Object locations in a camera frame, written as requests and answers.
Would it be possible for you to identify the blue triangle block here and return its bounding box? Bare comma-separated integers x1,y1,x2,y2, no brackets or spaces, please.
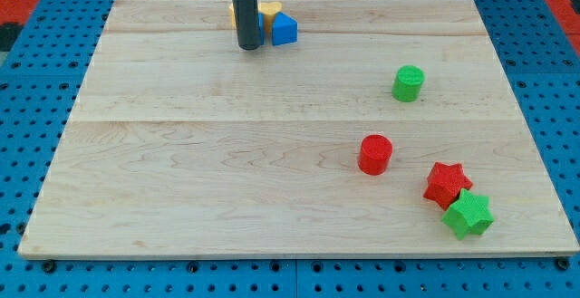
271,12,298,46

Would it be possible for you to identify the red star block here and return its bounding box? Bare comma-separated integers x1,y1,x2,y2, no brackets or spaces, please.
423,161,473,210

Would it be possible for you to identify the blue cube block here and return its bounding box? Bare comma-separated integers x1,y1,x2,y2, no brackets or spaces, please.
258,13,265,45

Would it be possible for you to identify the green star block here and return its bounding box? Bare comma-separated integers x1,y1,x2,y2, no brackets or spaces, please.
441,188,495,240

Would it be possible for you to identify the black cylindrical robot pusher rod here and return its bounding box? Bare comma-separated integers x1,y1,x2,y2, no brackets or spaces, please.
232,0,261,51

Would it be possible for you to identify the light wooden board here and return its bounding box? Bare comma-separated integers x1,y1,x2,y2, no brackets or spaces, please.
18,0,579,260

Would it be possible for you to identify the green cylinder block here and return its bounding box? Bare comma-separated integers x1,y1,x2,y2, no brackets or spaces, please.
391,65,425,102

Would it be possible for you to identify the red cylinder block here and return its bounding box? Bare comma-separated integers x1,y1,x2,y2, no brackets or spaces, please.
358,134,393,176

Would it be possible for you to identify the yellow heart block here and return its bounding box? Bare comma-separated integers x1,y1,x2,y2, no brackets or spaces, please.
258,1,283,34

